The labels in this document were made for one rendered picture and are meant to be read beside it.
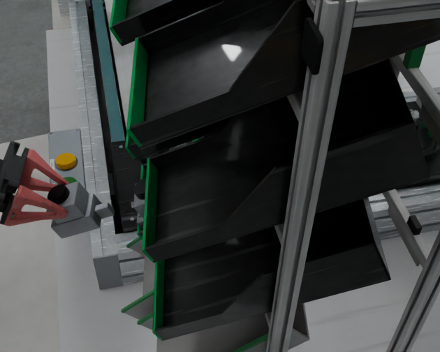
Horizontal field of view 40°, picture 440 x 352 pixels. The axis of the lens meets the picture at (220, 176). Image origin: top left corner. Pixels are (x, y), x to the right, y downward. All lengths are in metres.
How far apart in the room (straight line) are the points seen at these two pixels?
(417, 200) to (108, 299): 0.63
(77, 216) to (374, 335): 0.59
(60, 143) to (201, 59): 0.82
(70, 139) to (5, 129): 1.58
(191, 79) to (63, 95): 1.11
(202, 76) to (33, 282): 0.79
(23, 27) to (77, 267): 2.46
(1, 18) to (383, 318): 2.92
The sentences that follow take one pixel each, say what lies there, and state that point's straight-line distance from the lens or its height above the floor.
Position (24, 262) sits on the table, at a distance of 1.28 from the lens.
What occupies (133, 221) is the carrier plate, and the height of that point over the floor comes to 0.97.
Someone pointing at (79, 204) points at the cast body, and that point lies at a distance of 0.86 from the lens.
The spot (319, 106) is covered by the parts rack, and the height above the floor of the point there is 1.58.
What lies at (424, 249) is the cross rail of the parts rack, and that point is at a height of 1.31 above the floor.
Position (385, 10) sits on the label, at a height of 1.65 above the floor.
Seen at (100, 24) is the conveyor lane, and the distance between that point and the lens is 1.72.
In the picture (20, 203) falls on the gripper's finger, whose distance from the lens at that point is 0.83.
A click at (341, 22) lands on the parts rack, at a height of 1.64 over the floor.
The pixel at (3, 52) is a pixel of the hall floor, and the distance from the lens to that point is 3.40.
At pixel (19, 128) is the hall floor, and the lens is 2.91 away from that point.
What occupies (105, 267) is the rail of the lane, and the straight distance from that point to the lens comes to 1.15.
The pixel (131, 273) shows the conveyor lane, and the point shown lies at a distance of 1.18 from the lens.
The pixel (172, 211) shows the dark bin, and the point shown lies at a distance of 0.66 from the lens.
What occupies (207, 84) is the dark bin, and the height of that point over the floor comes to 1.54.
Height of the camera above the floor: 1.86
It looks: 46 degrees down
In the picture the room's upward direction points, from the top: 1 degrees clockwise
